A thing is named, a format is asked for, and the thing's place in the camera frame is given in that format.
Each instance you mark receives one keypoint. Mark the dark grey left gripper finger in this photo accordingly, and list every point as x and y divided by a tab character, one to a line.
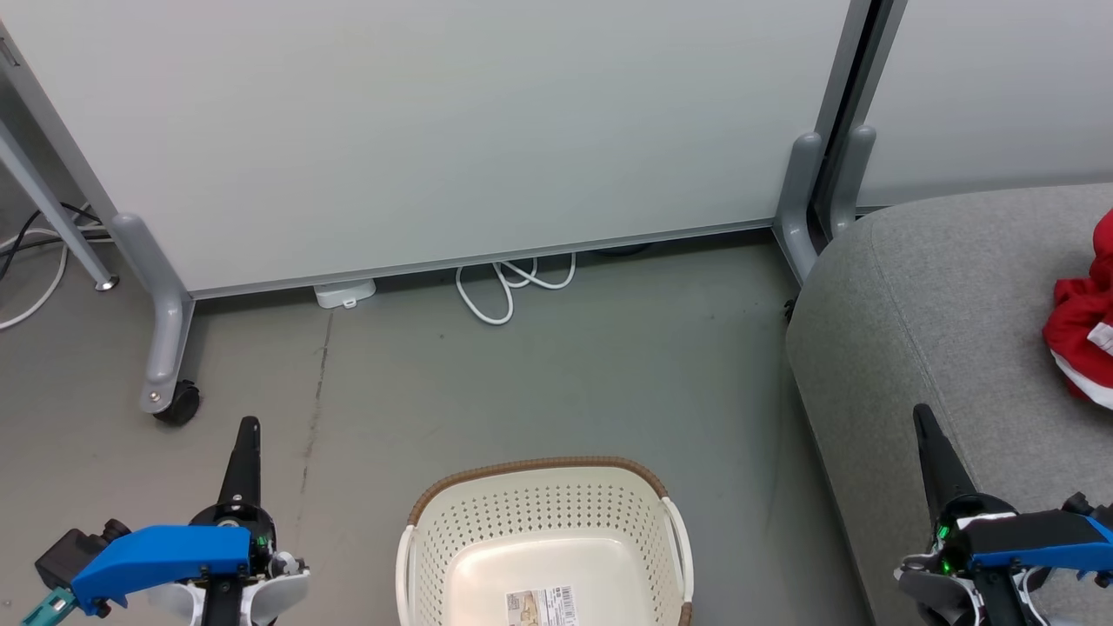
243	465

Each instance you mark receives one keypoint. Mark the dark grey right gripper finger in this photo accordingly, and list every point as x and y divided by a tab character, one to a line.
939	469

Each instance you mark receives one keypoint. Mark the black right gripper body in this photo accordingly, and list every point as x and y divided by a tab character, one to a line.
952	535

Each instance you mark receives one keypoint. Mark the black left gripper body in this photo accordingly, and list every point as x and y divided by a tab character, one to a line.
235	515

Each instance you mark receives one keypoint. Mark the red shirt with white stripes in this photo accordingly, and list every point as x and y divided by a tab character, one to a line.
1078	330

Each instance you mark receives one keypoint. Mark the cream perforated laundry basket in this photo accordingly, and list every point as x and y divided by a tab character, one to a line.
539	539

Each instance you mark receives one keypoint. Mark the paper basket label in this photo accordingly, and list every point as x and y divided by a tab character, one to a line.
541	607

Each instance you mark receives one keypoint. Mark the grey partition leg with caster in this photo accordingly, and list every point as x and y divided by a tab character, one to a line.
165	348

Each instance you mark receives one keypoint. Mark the grey fabric sofa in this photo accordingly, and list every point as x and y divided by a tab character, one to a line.
956	304

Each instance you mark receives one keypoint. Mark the white plug box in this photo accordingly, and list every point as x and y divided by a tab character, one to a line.
343	294

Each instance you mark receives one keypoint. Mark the small black caster wheel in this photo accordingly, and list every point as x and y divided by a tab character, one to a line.
789	310

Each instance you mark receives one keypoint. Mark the grey metal table leg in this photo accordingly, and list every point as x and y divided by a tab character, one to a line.
52	209

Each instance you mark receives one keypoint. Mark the wide white partition panel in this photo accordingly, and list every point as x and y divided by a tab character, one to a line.
435	130

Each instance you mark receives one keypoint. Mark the narrow white partition panel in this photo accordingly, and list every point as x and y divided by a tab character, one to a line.
1000	87

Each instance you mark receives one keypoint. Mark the blue left camera mount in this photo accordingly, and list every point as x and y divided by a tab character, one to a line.
165	556

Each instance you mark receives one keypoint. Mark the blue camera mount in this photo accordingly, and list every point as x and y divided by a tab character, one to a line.
165	556
1035	539

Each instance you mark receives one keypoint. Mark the blue right camera mount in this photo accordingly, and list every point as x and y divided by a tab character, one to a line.
1035	539

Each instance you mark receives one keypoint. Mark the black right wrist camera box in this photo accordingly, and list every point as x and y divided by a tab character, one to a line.
1083	504

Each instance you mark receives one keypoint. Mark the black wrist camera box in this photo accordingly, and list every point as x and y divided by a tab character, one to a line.
1083	504
69	552

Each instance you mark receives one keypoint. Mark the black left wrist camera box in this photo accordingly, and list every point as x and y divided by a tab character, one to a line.
69	552

